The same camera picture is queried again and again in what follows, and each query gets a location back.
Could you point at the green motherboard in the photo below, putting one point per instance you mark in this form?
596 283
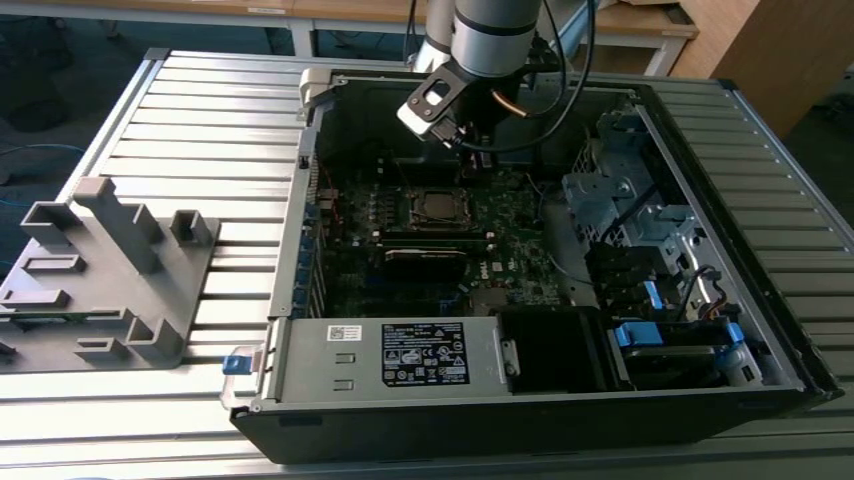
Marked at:
521 250

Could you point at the wooden cabinet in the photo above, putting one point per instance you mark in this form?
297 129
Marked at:
768 50

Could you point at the hard disk in blue carrier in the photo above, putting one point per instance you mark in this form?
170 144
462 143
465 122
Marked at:
668 360

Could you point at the metal drive cage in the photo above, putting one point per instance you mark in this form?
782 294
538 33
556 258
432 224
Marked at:
601 195

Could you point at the grey parts rack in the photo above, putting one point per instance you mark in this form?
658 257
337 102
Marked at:
107 290

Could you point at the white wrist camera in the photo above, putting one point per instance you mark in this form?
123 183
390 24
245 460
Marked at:
427 105

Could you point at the metal ethernet port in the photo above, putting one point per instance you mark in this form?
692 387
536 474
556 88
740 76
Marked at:
326 196

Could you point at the silver CPU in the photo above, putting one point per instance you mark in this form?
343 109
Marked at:
444 206

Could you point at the grey power supply unit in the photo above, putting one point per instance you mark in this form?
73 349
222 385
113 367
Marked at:
314 360

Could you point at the grey chipset heatsink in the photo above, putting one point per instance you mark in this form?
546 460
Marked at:
488 298

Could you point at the wooden desk white frame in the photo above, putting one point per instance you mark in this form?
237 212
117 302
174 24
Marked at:
134 5
641 27

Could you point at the blue plastic clip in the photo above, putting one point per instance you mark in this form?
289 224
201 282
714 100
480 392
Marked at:
450 300

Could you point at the blue case latch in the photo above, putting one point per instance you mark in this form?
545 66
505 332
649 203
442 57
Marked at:
237 365

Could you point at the CPU socket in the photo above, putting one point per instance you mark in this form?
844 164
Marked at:
411 226

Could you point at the black graphics card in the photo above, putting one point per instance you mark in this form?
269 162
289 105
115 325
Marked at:
423 264

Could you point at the black fan shroud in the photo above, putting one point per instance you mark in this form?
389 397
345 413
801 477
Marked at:
554 350

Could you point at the metal locking lever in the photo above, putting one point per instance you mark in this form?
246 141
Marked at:
402 175

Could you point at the green RAM stick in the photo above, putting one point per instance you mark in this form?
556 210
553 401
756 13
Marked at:
74 316

